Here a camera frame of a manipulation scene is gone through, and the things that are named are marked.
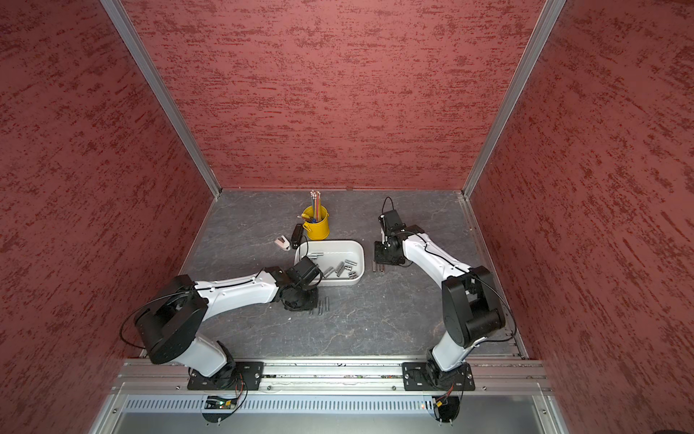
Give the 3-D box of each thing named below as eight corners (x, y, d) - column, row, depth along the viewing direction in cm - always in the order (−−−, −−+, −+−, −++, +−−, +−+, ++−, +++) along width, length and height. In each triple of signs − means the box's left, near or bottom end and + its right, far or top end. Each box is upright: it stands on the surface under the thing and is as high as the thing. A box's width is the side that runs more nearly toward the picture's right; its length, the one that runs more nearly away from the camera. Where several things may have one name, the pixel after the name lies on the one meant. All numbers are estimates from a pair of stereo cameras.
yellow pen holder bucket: (305, 241, 106) (301, 224, 97) (308, 223, 112) (304, 205, 103) (328, 242, 106) (326, 224, 97) (330, 223, 112) (328, 205, 103)
